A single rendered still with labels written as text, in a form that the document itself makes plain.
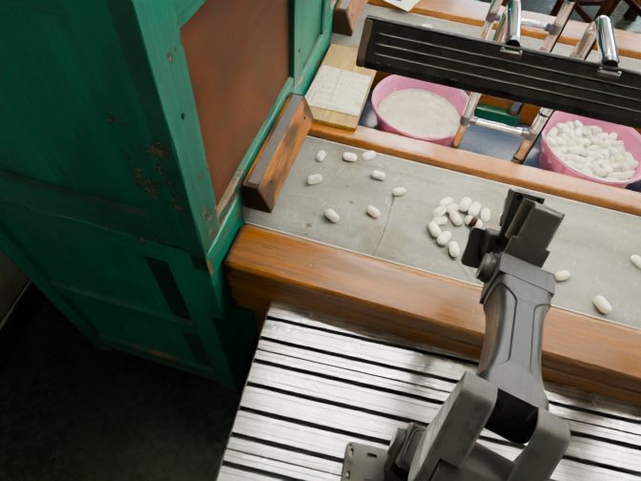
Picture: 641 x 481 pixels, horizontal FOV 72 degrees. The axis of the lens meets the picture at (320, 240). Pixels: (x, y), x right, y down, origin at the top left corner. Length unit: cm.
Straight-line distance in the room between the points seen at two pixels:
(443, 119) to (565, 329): 61
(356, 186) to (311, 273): 27
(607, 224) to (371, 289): 58
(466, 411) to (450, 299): 48
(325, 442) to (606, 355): 52
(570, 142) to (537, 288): 80
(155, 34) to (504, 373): 47
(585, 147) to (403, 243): 62
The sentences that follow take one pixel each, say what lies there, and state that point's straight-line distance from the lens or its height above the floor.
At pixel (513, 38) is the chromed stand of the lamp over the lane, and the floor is 112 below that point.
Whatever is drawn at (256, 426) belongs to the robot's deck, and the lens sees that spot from 84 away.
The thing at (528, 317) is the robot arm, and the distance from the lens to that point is 52.
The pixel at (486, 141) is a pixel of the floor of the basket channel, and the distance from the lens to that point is 133.
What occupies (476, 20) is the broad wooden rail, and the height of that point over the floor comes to 76.
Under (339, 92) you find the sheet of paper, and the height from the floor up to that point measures 78.
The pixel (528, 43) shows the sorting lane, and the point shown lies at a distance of 167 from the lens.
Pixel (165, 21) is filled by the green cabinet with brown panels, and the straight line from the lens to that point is 54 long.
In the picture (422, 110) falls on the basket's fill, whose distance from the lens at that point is 127.
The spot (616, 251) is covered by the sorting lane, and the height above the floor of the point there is 74.
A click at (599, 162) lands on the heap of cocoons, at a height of 74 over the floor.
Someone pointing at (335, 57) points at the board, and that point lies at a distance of 133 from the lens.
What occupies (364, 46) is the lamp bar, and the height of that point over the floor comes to 108.
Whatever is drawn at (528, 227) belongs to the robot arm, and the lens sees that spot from 64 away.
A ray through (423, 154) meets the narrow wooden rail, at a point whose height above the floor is 76.
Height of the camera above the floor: 149
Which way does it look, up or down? 55 degrees down
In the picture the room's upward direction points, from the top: 6 degrees clockwise
